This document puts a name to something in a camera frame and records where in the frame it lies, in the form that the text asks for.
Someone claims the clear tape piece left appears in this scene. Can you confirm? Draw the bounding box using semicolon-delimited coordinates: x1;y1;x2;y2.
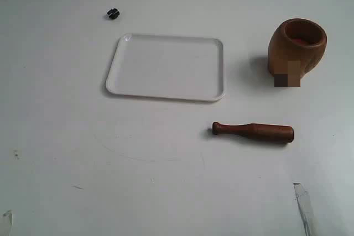
0;210;13;236

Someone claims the brown wooden pestle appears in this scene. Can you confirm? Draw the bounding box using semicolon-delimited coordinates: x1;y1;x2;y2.
212;122;294;143

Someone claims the white rectangular plastic tray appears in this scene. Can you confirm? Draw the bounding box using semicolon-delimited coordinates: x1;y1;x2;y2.
105;33;225;102

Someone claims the small black plastic part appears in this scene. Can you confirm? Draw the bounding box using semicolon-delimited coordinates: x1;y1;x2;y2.
107;8;120;20

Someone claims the clear tape strip right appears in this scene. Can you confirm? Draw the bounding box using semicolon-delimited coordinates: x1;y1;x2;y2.
293;183;319;236

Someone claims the wooden mortar bowl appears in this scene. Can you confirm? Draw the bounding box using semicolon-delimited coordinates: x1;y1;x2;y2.
268;18;327;87

